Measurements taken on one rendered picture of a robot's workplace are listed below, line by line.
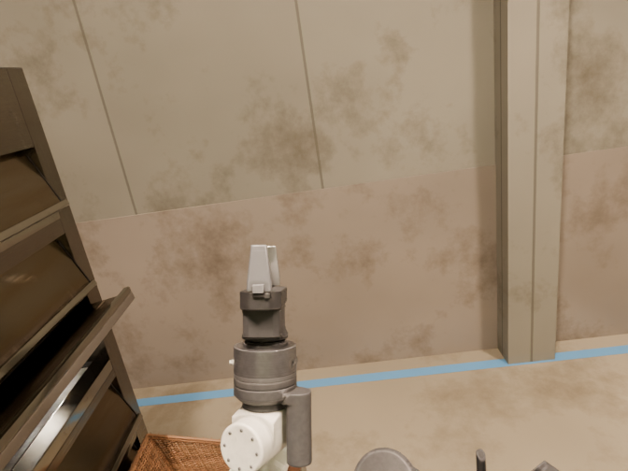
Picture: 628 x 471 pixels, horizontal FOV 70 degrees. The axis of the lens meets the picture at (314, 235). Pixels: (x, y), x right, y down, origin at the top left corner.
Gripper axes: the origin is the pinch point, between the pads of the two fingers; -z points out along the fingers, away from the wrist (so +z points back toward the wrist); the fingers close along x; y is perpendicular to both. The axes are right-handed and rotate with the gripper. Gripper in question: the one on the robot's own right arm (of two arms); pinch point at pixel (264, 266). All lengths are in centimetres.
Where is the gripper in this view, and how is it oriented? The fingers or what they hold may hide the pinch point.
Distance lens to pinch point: 64.1
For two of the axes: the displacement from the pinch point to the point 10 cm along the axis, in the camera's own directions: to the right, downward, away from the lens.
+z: 0.1, 10.0, -0.4
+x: -0.2, -0.4, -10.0
